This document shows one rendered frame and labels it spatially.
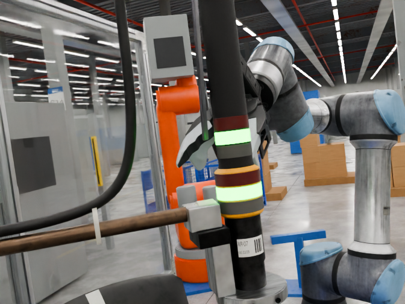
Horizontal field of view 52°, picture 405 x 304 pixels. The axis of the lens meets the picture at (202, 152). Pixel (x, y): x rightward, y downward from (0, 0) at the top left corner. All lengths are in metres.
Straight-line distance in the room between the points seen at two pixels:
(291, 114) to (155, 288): 0.41
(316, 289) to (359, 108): 0.49
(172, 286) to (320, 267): 0.67
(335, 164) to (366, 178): 8.57
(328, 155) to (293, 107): 8.89
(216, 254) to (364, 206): 0.77
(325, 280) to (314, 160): 8.56
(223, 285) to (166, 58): 4.02
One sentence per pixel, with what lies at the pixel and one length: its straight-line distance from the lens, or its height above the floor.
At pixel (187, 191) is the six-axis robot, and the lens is 4.22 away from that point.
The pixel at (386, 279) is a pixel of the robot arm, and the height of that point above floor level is 1.20.
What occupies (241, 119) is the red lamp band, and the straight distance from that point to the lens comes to 0.39.
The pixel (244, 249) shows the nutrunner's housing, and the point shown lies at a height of 1.50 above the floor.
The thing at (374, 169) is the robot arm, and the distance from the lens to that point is 1.13.
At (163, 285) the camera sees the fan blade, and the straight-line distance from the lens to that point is 0.57.
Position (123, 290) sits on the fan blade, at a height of 1.42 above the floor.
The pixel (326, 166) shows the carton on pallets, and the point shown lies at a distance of 9.70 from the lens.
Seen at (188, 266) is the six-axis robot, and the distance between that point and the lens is 4.45.
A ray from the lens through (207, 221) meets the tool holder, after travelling 0.38.
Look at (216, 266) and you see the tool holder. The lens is 0.40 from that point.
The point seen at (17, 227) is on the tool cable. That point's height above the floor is 1.55.
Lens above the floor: 1.61
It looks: 3 degrees down
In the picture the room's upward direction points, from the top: 7 degrees counter-clockwise
